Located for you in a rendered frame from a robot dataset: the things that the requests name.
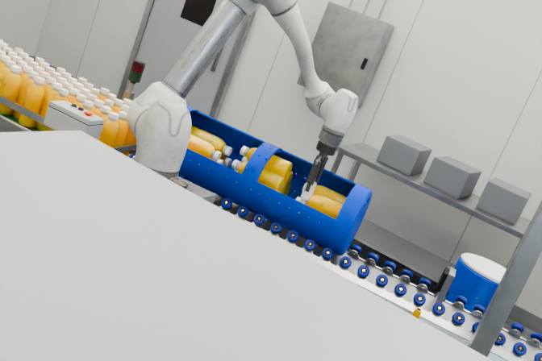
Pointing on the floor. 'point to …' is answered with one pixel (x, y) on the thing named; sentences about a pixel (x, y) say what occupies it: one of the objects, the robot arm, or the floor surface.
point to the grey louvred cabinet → (168, 273)
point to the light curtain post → (509, 287)
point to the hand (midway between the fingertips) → (308, 190)
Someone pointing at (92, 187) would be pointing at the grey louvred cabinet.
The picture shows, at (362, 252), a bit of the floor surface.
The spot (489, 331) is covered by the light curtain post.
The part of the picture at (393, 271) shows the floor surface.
